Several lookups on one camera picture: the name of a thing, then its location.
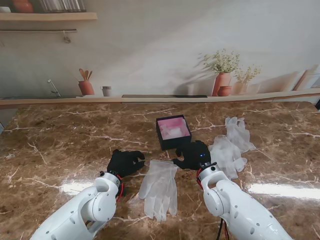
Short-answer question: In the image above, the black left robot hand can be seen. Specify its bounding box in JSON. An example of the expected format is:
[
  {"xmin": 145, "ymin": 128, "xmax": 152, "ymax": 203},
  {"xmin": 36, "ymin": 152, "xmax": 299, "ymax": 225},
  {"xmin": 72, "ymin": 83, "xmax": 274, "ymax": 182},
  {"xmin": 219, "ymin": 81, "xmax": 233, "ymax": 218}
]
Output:
[{"xmin": 106, "ymin": 149, "xmax": 146, "ymax": 179}]

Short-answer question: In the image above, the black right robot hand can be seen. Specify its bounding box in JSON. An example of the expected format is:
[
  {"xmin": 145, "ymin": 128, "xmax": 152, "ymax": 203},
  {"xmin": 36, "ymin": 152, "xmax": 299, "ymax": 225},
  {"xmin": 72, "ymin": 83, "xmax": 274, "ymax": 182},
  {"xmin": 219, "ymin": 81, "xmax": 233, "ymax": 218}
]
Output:
[{"xmin": 171, "ymin": 140, "xmax": 212, "ymax": 171}]

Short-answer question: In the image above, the black box pink inside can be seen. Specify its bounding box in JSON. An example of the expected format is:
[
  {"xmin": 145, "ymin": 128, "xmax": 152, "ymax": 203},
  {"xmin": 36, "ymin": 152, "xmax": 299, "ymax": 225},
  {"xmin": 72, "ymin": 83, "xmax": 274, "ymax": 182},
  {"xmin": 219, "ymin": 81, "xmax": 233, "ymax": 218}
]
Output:
[{"xmin": 155, "ymin": 114, "xmax": 193, "ymax": 151}]

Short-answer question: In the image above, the printed kitchen scene backdrop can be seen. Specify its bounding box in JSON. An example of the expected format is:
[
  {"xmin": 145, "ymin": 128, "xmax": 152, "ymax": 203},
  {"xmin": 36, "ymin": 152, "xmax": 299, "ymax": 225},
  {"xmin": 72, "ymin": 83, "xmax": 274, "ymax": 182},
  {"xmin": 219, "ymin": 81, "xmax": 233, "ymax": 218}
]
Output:
[{"xmin": 0, "ymin": 0, "xmax": 320, "ymax": 110}]

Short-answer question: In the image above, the red black left arm cable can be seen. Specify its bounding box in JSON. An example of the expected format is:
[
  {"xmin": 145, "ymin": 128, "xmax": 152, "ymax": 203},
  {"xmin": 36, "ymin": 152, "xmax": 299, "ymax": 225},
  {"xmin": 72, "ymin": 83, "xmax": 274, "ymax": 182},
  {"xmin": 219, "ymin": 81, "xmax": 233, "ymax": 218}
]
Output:
[{"xmin": 116, "ymin": 174, "xmax": 125, "ymax": 201}]

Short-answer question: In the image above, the red black arm cable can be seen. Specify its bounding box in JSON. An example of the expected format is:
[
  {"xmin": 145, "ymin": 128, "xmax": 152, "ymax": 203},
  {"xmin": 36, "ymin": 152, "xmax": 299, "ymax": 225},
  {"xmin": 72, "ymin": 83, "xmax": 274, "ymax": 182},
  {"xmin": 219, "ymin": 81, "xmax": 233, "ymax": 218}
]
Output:
[
  {"xmin": 216, "ymin": 217, "xmax": 231, "ymax": 240},
  {"xmin": 116, "ymin": 174, "xmax": 125, "ymax": 201}
]

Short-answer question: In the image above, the red black right arm cable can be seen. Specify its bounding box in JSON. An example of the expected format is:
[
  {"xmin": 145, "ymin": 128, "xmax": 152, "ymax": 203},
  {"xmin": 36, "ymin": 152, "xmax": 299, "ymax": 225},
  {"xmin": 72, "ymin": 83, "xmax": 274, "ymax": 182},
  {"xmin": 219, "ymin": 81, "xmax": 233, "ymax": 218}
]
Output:
[{"xmin": 216, "ymin": 217, "xmax": 231, "ymax": 240}]

